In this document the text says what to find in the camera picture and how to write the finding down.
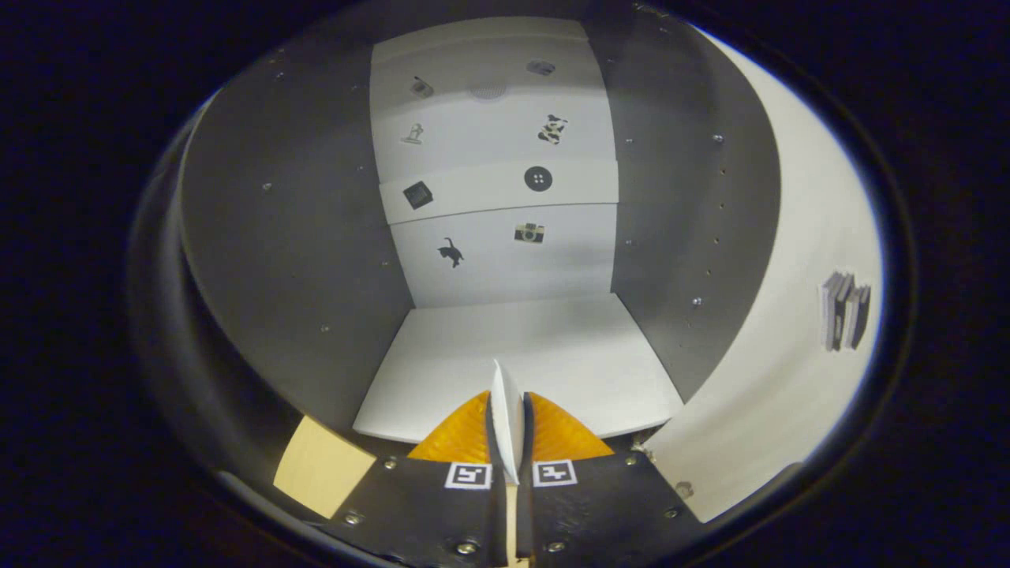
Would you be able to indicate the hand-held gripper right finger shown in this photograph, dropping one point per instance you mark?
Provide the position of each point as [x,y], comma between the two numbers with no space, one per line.
[600,509]

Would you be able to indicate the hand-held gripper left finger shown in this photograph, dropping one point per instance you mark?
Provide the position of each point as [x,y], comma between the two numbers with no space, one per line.
[434,513]

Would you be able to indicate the thin white object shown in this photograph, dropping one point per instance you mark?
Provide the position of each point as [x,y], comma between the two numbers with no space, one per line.
[505,426]

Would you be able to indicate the white cabinet door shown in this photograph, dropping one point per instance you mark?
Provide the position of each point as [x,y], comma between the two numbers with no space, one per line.
[789,355]

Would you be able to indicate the white cabinet shelf board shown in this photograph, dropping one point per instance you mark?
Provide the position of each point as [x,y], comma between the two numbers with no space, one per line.
[513,339]

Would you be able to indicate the dark grey cabinet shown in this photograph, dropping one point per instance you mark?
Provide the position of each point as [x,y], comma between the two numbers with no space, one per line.
[300,260]

